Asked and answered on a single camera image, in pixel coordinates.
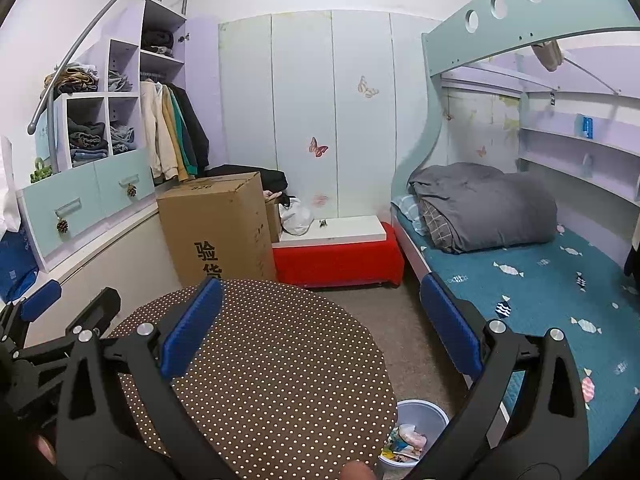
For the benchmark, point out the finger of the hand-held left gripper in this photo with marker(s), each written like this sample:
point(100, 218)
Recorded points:
point(42, 300)
point(100, 307)

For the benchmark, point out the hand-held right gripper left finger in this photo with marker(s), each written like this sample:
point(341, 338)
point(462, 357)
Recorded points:
point(192, 327)

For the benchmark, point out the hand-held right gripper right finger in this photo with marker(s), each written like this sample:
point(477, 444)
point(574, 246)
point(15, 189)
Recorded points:
point(452, 327)

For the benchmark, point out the pale blue wastebasket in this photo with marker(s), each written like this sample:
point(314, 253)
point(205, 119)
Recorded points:
point(425, 410)

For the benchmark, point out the person's left hand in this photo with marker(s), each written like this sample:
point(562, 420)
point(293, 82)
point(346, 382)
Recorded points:
point(45, 452)

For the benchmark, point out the person's right hand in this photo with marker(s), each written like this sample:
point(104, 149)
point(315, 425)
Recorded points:
point(357, 471)

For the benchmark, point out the blue shopping bag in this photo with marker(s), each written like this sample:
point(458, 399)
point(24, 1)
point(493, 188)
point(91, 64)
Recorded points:
point(15, 260)

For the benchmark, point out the white low cabinet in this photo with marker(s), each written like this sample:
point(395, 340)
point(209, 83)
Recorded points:
point(115, 245)

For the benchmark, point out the brown polka dot tablecloth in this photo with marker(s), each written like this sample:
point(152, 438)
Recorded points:
point(280, 360)

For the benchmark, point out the teal drawer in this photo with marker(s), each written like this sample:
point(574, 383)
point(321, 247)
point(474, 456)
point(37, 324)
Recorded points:
point(115, 175)
point(45, 205)

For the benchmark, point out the blue candy-print bedsheet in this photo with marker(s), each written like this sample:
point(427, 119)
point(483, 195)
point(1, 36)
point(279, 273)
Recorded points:
point(540, 285)

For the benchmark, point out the large cardboard box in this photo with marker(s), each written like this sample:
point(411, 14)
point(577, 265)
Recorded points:
point(215, 220)

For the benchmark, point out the white paper bag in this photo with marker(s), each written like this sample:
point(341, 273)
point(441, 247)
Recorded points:
point(6, 185)

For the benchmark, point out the grey duvet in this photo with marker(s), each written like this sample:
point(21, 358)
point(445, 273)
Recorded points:
point(490, 210)

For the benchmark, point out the green plastic ornament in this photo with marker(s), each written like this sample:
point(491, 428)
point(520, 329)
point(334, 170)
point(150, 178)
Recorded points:
point(41, 172)

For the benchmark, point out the blue plaid pillow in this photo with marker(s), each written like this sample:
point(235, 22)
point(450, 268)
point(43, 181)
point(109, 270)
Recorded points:
point(407, 207)

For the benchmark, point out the red bench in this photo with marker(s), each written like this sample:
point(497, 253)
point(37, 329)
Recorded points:
point(340, 260)

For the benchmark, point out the small cardboard box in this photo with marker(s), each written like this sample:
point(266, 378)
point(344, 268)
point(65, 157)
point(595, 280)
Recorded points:
point(272, 222)

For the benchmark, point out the white translucent plastic bag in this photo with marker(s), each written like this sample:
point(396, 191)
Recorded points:
point(296, 217)

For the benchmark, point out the dark folded clothes pile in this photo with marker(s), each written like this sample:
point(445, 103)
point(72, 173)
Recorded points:
point(87, 142)

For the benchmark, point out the yellow hanging garment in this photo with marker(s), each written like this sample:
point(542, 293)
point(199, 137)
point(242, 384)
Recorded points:
point(181, 162)

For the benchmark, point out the grey folded jeans pile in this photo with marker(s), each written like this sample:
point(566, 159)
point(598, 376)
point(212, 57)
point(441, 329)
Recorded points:
point(122, 140)

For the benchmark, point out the black clothing heap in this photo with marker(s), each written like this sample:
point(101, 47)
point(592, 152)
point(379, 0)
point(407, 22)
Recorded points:
point(272, 177)

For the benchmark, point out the green hanging garment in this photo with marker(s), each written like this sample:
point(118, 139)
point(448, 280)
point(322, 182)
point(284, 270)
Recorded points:
point(189, 155)

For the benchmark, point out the white purple stair shelf unit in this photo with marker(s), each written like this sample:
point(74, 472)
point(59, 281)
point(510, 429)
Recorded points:
point(60, 125)

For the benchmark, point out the faint pink butterfly sticker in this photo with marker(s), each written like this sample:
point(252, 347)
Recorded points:
point(320, 200)

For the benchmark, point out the cream hanging jacket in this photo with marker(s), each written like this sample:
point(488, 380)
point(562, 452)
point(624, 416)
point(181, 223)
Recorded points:
point(160, 135)

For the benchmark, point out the black hanging coat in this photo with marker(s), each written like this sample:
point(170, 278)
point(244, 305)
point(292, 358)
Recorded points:
point(197, 130)

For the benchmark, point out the purple bed shelf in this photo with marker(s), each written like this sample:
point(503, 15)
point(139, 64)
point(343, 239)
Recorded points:
point(560, 152)

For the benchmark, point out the pink brown butterfly sticker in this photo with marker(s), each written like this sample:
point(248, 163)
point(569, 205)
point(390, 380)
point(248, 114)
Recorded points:
point(317, 147)

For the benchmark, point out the olive folded clothes pile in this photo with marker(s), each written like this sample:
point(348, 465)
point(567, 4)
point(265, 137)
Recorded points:
point(75, 80)

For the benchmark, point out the grey crumpled clothes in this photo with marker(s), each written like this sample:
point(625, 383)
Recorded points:
point(120, 82)

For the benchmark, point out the small blue box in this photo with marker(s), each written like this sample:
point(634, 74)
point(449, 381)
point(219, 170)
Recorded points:
point(587, 127)

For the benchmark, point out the pale butterfly sticker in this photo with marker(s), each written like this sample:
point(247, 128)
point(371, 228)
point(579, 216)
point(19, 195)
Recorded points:
point(367, 87)

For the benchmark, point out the white wardrobe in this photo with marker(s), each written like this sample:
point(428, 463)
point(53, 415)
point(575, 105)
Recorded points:
point(300, 85)

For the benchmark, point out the black folded clothes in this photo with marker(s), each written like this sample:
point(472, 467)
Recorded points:
point(157, 40)

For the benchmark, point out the beige hanging slipper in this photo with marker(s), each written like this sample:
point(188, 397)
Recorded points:
point(547, 55)

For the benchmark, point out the grey metal handrail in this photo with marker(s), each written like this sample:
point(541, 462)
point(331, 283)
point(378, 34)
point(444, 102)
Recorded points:
point(100, 15)

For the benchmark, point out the teal bunk bed frame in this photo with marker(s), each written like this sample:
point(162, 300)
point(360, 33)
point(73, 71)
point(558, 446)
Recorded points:
point(450, 50)

